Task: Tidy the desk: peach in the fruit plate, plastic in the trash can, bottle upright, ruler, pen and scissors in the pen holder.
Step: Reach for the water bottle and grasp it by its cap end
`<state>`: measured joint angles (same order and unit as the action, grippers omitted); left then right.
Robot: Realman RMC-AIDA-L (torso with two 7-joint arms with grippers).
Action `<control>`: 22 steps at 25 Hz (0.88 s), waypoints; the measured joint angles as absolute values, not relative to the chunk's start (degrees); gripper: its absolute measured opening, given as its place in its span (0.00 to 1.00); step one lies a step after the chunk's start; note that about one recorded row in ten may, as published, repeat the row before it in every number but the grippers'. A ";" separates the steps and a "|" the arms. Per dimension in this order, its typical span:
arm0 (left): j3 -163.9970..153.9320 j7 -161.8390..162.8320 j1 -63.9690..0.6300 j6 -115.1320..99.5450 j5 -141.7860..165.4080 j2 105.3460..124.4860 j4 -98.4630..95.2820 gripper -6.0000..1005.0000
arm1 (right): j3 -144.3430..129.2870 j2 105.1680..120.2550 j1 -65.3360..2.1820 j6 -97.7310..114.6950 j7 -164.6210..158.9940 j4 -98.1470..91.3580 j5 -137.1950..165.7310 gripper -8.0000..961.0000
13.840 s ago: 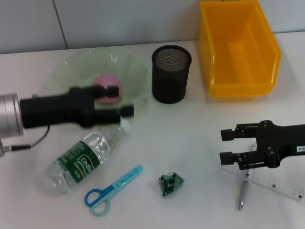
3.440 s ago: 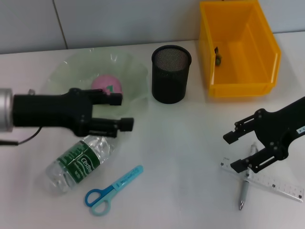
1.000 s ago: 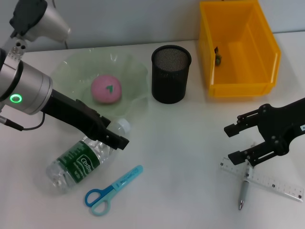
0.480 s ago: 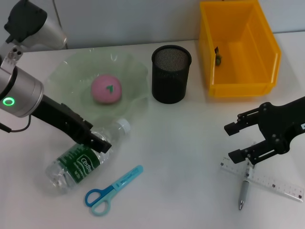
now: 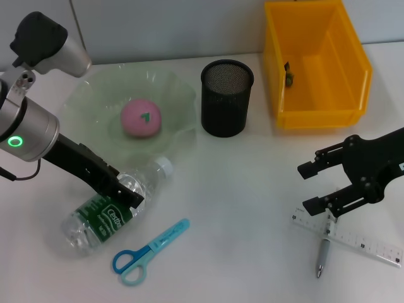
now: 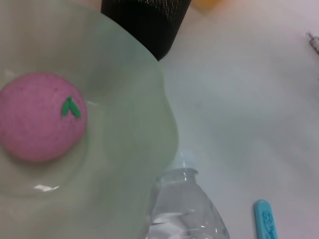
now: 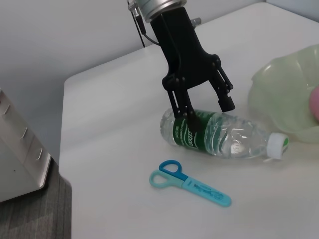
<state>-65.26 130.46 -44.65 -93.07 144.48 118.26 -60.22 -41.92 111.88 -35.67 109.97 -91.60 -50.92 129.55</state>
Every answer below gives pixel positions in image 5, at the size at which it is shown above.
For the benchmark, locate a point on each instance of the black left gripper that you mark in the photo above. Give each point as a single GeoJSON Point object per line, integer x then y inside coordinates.
{"type": "Point", "coordinates": [85, 167]}

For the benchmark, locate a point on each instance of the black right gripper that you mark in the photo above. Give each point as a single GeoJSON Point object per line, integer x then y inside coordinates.
{"type": "Point", "coordinates": [372, 164]}

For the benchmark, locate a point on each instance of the clear water bottle green label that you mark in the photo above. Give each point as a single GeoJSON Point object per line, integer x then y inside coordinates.
{"type": "Point", "coordinates": [94, 221]}

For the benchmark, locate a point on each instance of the pink peach toy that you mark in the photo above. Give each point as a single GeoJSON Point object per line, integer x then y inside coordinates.
{"type": "Point", "coordinates": [139, 123]}

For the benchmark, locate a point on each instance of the green plastic wrapper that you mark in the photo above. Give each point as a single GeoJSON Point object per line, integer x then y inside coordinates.
{"type": "Point", "coordinates": [289, 79]}

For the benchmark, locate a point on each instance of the blue scissors with cap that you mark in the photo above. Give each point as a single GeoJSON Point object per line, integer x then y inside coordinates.
{"type": "Point", "coordinates": [164, 238]}

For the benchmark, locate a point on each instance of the silver ballpoint pen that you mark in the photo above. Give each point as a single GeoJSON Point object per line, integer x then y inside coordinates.
{"type": "Point", "coordinates": [323, 252]}

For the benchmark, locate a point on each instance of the clear plastic ruler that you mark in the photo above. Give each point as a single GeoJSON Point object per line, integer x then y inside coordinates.
{"type": "Point", "coordinates": [372, 249]}

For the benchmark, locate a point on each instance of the green glass fruit plate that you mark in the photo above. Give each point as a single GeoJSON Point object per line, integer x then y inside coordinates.
{"type": "Point", "coordinates": [176, 104]}

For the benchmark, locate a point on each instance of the black mesh pen cup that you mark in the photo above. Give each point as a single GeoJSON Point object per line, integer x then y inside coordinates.
{"type": "Point", "coordinates": [225, 110]}

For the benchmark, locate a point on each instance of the yellow plastic storage bin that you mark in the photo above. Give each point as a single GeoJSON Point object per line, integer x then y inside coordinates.
{"type": "Point", "coordinates": [315, 120]}

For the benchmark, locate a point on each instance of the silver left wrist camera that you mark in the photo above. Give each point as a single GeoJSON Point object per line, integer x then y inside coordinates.
{"type": "Point", "coordinates": [63, 57]}

